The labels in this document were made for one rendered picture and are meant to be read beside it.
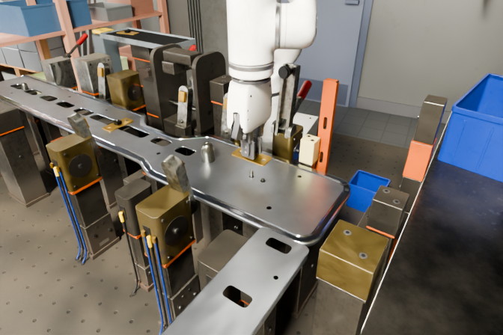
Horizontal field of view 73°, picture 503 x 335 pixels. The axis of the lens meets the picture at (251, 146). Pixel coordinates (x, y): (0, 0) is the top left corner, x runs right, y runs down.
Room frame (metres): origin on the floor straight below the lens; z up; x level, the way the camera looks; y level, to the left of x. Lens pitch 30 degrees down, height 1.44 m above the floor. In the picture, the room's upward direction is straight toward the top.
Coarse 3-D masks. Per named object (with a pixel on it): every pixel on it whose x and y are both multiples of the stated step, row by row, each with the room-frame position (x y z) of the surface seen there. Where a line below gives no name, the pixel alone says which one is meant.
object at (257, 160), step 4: (240, 148) 0.66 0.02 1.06; (236, 152) 0.64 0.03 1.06; (256, 152) 0.63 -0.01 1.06; (236, 156) 0.63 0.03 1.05; (240, 156) 0.63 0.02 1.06; (256, 156) 0.63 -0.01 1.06; (260, 156) 0.63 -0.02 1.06; (264, 156) 0.63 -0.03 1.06; (268, 156) 0.63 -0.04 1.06; (248, 160) 0.61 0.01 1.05; (252, 160) 0.61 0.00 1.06; (256, 160) 0.61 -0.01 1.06; (260, 160) 0.61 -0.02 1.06; (268, 160) 0.61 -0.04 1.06; (256, 164) 0.60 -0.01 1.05; (260, 164) 0.60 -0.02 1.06; (264, 164) 0.60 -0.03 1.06
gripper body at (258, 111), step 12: (240, 84) 0.59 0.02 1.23; (252, 84) 0.59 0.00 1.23; (264, 84) 0.62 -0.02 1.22; (228, 96) 0.60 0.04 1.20; (240, 96) 0.59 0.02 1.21; (252, 96) 0.59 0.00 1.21; (264, 96) 0.62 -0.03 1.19; (228, 108) 0.60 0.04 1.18; (240, 108) 0.58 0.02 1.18; (252, 108) 0.59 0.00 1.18; (264, 108) 0.63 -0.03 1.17; (228, 120) 0.60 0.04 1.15; (240, 120) 0.58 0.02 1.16; (252, 120) 0.59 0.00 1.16; (264, 120) 0.63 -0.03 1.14
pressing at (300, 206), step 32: (0, 96) 1.12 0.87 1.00; (32, 96) 1.11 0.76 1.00; (64, 96) 1.11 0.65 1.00; (64, 128) 0.88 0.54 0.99; (96, 128) 0.87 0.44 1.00; (160, 160) 0.70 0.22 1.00; (192, 160) 0.70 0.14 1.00; (224, 160) 0.70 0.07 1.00; (224, 192) 0.57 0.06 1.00; (256, 192) 0.57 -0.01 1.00; (288, 192) 0.57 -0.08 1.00; (320, 192) 0.57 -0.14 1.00; (256, 224) 0.48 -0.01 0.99; (288, 224) 0.48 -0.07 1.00; (320, 224) 0.48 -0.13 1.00
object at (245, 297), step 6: (276, 276) 0.37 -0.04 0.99; (246, 294) 0.37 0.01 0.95; (246, 300) 0.37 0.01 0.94; (246, 306) 0.37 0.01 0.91; (270, 318) 0.37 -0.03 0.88; (264, 324) 0.35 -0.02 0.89; (270, 324) 0.37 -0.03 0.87; (258, 330) 0.36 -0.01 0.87; (264, 330) 0.35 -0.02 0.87; (270, 330) 0.36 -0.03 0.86
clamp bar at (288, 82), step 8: (288, 64) 0.77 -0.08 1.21; (296, 64) 0.77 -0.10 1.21; (280, 72) 0.74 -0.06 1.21; (288, 72) 0.73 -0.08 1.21; (296, 72) 0.75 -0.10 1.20; (288, 80) 0.76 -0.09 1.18; (296, 80) 0.75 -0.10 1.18; (280, 88) 0.76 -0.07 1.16; (288, 88) 0.76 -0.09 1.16; (296, 88) 0.75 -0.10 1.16; (280, 96) 0.76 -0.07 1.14; (288, 96) 0.76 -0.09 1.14; (280, 104) 0.75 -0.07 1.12; (288, 104) 0.75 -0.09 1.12; (280, 112) 0.75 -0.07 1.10; (288, 112) 0.74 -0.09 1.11; (280, 120) 0.75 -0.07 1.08; (288, 120) 0.73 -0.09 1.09; (288, 128) 0.73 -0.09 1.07
